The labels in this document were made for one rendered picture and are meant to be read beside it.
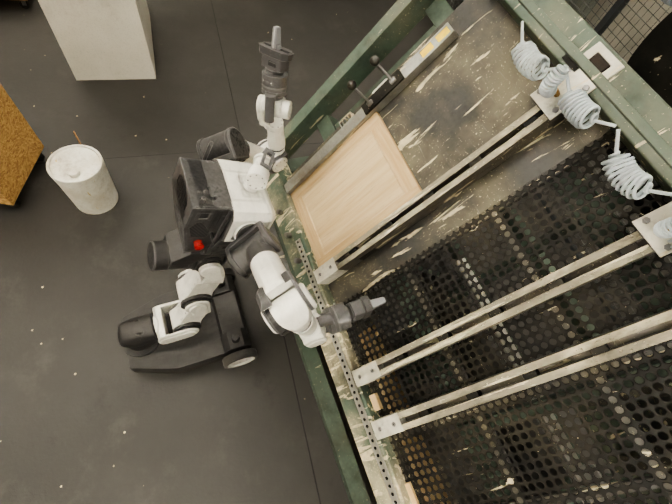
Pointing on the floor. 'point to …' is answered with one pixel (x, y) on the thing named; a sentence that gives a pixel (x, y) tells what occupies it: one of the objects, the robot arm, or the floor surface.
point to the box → (103, 37)
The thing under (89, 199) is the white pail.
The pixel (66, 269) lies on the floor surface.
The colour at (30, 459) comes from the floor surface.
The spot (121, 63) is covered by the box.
